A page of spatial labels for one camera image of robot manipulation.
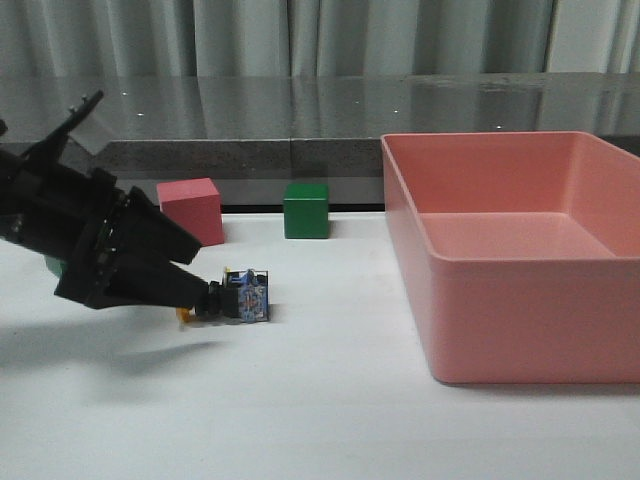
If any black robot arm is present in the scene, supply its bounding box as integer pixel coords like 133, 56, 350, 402
1, 91, 210, 309

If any dark stone counter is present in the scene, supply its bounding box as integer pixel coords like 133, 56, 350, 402
1, 73, 639, 181

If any green cube far left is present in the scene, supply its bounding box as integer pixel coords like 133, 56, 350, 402
44, 256, 66, 278

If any yellow push button switch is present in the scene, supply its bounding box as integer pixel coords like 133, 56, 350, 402
176, 268, 270, 325

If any grey curtain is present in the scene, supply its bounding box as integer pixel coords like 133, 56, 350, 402
1, 1, 639, 77

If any pink cube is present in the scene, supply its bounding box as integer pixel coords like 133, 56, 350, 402
156, 178, 225, 246

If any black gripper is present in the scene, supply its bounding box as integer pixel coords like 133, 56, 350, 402
1, 90, 208, 309

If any pink plastic bin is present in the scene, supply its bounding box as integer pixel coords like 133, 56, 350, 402
381, 132, 639, 383

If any green cube near bin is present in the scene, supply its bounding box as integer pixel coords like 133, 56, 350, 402
283, 183, 329, 239

